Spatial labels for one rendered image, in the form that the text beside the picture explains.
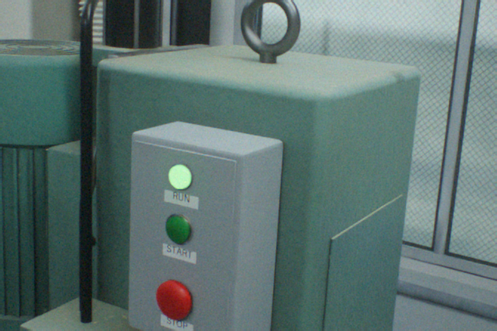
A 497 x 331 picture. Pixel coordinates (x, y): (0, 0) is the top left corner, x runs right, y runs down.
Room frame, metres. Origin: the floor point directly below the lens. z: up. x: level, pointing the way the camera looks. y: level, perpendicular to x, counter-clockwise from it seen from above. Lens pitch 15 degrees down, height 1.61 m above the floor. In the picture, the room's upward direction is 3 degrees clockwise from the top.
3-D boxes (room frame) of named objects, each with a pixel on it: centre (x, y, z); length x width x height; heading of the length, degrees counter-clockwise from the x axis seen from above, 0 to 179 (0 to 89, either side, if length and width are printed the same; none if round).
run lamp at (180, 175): (0.54, 0.05, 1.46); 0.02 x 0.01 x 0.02; 60
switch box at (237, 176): (0.57, 0.03, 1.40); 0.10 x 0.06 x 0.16; 60
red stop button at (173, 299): (0.54, 0.05, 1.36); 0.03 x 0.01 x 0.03; 60
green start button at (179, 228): (0.54, 0.05, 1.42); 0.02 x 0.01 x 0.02; 60
